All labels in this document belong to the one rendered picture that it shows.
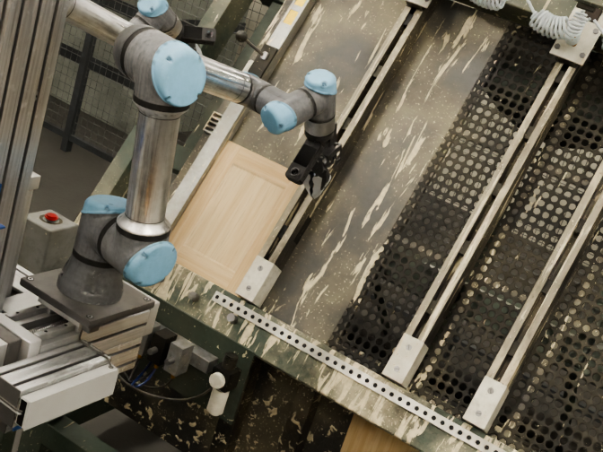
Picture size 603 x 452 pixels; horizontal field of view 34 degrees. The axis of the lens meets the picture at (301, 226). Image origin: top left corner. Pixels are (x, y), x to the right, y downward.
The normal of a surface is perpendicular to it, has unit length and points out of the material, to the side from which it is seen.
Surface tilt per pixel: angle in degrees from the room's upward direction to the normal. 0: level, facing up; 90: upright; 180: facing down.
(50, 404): 90
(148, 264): 97
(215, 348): 90
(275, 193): 60
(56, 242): 90
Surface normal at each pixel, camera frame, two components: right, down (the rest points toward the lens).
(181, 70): 0.68, 0.31
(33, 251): -0.50, 0.15
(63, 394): 0.80, 0.41
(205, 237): -0.29, -0.33
